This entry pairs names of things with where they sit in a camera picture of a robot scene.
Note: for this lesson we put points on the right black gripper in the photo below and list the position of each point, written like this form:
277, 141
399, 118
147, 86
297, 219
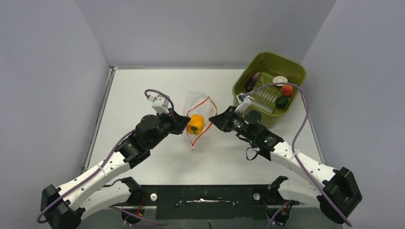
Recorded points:
221, 120

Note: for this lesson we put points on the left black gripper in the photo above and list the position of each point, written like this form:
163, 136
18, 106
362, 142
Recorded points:
178, 122

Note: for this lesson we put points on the yellow toy bell pepper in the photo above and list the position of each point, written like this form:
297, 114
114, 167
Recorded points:
196, 124

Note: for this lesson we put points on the clear zip top bag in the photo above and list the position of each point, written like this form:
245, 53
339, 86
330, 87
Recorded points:
199, 107

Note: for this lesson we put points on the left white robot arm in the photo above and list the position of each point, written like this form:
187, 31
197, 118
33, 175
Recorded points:
67, 205

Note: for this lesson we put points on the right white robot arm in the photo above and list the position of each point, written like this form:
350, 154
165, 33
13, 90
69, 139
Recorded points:
334, 191

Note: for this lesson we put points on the purple toy eggplant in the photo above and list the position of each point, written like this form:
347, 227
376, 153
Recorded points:
249, 86

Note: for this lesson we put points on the dark green toy avocado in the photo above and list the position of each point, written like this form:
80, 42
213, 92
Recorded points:
281, 102

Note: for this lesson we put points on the olive green plastic basket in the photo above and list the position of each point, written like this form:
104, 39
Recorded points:
269, 65

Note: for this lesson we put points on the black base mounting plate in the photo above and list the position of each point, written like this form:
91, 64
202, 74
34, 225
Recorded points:
233, 204

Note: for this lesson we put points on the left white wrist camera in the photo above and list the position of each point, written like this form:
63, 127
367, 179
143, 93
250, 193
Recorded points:
160, 105

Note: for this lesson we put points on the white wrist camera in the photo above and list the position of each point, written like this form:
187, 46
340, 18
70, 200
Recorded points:
243, 103
160, 105

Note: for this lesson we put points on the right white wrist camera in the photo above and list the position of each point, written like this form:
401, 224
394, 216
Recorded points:
243, 103

